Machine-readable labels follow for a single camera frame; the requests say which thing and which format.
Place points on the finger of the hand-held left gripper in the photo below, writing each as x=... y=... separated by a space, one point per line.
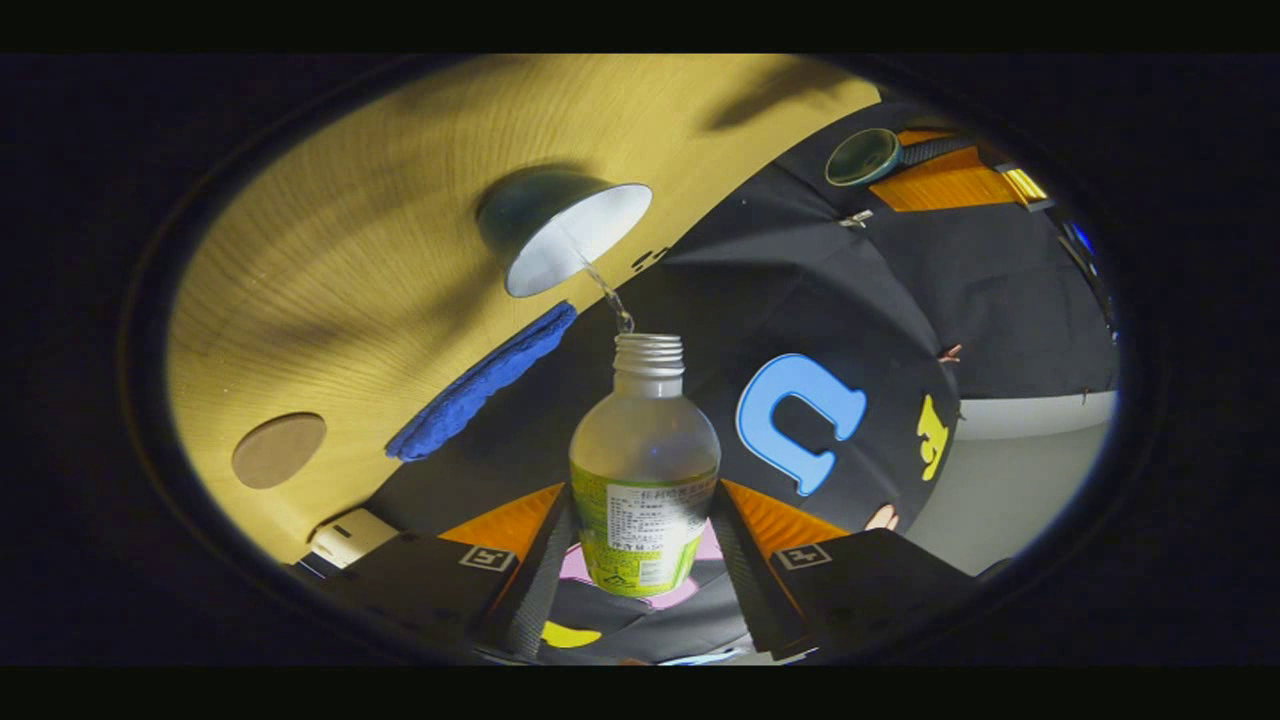
x=925 y=136
x=950 y=185

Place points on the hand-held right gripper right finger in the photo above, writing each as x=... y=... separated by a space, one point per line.
x=745 y=580

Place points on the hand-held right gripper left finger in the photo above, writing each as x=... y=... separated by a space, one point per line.
x=535 y=600

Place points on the teal teacup lid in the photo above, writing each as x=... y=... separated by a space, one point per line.
x=860 y=158

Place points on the silver green water bottle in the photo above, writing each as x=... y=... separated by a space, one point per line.
x=645 y=450

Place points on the round brown coaster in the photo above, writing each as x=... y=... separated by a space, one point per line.
x=279 y=450

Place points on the teal teacup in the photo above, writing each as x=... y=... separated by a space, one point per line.
x=570 y=245

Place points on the metal clip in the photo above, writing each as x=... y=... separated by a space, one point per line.
x=856 y=218

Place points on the black backdrop cloth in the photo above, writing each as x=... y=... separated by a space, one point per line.
x=900 y=290

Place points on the red clip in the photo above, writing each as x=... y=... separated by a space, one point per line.
x=950 y=353

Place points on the white toaster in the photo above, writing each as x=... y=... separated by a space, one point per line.
x=350 y=538

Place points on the blue cloth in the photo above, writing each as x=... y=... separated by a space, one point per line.
x=480 y=385

